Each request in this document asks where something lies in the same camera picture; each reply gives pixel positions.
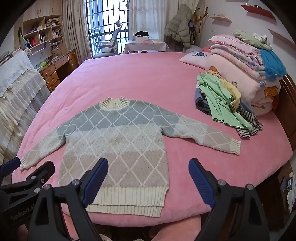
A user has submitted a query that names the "pink printed pillow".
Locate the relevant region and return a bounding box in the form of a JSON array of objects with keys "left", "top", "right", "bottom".
[{"left": 179, "top": 51, "right": 212, "bottom": 70}]

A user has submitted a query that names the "light wooden wall shelf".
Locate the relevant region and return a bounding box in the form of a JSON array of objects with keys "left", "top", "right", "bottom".
[{"left": 209, "top": 14, "right": 232, "bottom": 23}]

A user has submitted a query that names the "red wall shelf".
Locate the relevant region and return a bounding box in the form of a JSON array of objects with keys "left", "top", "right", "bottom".
[{"left": 241, "top": 4, "right": 277, "bottom": 21}]

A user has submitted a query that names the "yellow garment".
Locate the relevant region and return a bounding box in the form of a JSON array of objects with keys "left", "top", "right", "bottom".
[{"left": 209, "top": 67, "right": 242, "bottom": 109}]

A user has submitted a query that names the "olive puffer jacket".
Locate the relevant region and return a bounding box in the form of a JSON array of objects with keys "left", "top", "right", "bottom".
[{"left": 165, "top": 4, "right": 193, "bottom": 50}]

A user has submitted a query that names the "black white striped garment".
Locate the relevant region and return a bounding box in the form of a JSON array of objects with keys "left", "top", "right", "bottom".
[{"left": 231, "top": 105, "right": 263, "bottom": 139}]

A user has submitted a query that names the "blue grey garment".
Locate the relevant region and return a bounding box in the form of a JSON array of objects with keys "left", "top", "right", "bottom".
[{"left": 194, "top": 88, "right": 212, "bottom": 115}]

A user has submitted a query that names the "pile of unfolded clothes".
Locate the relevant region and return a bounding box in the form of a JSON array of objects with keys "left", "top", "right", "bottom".
[{"left": 196, "top": 73, "right": 253, "bottom": 132}]

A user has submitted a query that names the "pale green folded cloth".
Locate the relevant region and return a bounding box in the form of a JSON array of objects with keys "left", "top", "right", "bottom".
[{"left": 232, "top": 30, "right": 273, "bottom": 51}]

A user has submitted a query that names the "wooden bed frame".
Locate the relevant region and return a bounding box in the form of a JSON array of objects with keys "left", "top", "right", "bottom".
[{"left": 261, "top": 74, "right": 296, "bottom": 232}]

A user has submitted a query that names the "pink wall shelf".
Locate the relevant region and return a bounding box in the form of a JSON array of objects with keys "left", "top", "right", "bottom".
[{"left": 268, "top": 28, "right": 296, "bottom": 50}]

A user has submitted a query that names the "pink floral folded quilt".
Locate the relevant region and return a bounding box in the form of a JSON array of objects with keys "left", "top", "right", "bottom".
[{"left": 208, "top": 35, "right": 266, "bottom": 80}]

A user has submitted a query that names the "pink bed blanket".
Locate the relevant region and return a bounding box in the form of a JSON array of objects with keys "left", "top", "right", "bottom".
[{"left": 11, "top": 51, "right": 292, "bottom": 241}]

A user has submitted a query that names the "wooden desk with drawers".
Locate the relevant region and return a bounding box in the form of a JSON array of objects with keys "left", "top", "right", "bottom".
[{"left": 35, "top": 49, "right": 80, "bottom": 93}]

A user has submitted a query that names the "wooden wall bookshelf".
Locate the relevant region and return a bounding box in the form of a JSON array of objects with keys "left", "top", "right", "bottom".
[{"left": 14, "top": 0, "right": 64, "bottom": 50}]

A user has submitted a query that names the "white box with black lid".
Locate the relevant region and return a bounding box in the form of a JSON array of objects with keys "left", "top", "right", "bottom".
[{"left": 135, "top": 31, "right": 149, "bottom": 42}]

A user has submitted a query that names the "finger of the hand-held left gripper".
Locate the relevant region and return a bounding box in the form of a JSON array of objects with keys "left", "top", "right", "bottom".
[
  {"left": 0, "top": 157, "right": 21, "bottom": 183},
  {"left": 0, "top": 161, "right": 55, "bottom": 202}
]

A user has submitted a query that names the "white sheer curtain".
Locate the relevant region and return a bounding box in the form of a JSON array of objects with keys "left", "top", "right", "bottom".
[{"left": 133, "top": 0, "right": 199, "bottom": 42}]

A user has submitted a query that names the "barred window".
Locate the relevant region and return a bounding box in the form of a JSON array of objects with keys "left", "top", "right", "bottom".
[{"left": 85, "top": 0, "right": 137, "bottom": 58}]

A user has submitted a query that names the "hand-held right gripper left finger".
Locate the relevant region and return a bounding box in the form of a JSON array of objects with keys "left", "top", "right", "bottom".
[{"left": 27, "top": 158, "right": 109, "bottom": 241}]

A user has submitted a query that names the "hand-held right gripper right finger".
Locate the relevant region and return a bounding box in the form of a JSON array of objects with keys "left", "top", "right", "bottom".
[{"left": 188, "top": 158, "right": 270, "bottom": 241}]

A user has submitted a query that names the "grey diamond pattern sweater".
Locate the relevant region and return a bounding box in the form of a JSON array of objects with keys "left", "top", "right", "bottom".
[{"left": 20, "top": 96, "right": 242, "bottom": 218}]

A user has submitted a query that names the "small table with tablecloth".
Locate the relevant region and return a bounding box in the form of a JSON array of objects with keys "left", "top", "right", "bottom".
[{"left": 122, "top": 39, "right": 169, "bottom": 55}]

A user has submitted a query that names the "wooden coat rack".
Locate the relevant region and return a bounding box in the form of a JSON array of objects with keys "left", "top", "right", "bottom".
[{"left": 190, "top": 6, "right": 210, "bottom": 45}]

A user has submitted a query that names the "grey office chair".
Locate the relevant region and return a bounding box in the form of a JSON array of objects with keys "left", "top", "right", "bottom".
[{"left": 92, "top": 20, "right": 130, "bottom": 59}]

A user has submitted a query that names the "stack of folded blankets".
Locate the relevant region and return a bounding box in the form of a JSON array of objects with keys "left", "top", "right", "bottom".
[{"left": 205, "top": 54, "right": 281, "bottom": 116}]

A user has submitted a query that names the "blue fuzzy blanket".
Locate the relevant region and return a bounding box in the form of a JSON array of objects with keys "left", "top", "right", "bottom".
[{"left": 259, "top": 48, "right": 288, "bottom": 81}]

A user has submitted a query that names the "beige curtain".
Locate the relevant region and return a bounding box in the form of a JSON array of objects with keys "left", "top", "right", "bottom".
[{"left": 61, "top": 0, "right": 94, "bottom": 66}]

